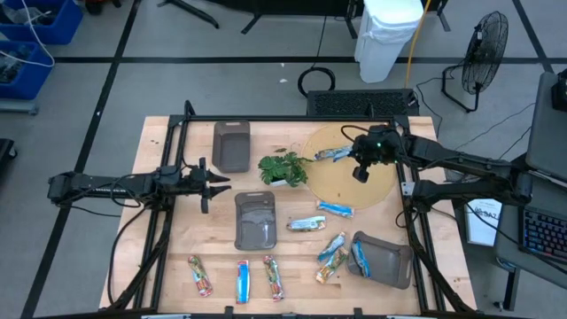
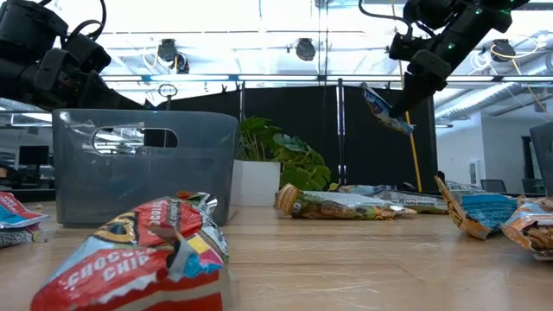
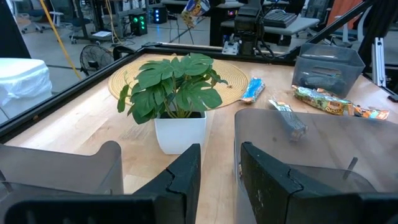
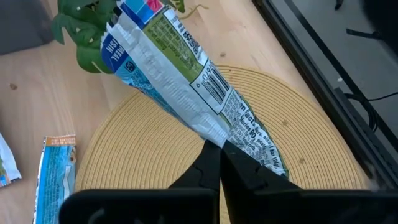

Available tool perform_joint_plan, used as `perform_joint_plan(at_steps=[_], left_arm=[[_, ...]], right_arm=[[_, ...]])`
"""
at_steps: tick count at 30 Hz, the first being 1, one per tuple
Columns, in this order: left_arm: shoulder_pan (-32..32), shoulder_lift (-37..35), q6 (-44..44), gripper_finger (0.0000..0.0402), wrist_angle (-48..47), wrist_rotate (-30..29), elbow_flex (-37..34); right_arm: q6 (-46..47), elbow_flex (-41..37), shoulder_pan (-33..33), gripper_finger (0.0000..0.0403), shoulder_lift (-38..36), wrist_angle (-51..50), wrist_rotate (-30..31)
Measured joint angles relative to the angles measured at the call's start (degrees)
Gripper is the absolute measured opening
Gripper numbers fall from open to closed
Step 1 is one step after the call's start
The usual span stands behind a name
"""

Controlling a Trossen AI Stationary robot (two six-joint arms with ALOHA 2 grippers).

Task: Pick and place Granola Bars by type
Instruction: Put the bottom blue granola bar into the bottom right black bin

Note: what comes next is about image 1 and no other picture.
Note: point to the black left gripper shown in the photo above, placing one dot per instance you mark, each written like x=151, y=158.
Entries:
x=197, y=181

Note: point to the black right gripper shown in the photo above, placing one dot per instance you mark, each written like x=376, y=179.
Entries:
x=376, y=150

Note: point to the blue and white granola bar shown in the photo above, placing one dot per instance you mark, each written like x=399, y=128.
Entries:
x=330, y=153

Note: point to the green and white granola bar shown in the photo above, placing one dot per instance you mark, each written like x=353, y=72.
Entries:
x=306, y=223

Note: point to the red chewy granola bar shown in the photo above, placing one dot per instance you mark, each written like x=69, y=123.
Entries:
x=273, y=278
x=200, y=277

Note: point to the light blue granola bar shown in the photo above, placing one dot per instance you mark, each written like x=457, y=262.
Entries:
x=331, y=246

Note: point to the blue and red granola bar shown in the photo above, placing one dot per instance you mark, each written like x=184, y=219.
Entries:
x=242, y=281

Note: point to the green and orange granola bar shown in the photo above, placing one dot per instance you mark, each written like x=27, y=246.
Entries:
x=331, y=266

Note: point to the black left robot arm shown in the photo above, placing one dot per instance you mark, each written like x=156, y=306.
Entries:
x=102, y=186

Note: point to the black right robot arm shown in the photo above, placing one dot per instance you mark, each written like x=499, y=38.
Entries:
x=465, y=161

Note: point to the translucent grey plastic bin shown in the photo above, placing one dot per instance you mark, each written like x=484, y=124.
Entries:
x=231, y=155
x=254, y=230
x=387, y=266

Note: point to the round wooden board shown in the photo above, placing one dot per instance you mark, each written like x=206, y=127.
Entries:
x=336, y=186

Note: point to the black vented computer case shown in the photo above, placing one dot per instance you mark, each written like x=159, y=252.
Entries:
x=361, y=103

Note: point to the green plant in white pot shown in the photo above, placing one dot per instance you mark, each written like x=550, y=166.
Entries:
x=283, y=170

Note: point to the white trash bin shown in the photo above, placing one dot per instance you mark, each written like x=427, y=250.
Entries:
x=385, y=44

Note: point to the white paper sign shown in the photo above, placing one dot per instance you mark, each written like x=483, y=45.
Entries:
x=483, y=226

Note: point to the black partition screen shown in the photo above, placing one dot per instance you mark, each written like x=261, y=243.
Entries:
x=288, y=3

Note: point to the black floor fan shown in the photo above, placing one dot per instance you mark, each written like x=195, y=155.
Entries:
x=485, y=53

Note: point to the grey desk with keyboard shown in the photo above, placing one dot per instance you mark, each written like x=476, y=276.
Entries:
x=507, y=239

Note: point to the grey desk top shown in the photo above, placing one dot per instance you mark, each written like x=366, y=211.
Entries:
x=549, y=133

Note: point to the black desk leg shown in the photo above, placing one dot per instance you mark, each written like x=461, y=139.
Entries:
x=509, y=288

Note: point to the black backlit keyboard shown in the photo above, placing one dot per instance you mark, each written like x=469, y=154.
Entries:
x=545, y=235

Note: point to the black object at floor edge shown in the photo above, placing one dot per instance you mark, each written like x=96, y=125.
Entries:
x=5, y=153

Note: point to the grey crate base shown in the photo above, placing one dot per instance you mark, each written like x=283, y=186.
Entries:
x=17, y=106

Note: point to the blue plastic storage crate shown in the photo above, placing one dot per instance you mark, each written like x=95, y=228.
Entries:
x=48, y=26
x=31, y=75

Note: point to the black device on desk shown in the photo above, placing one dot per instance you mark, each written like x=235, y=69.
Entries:
x=561, y=93

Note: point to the black metal table frame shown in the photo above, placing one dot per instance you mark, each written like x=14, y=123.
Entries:
x=283, y=118

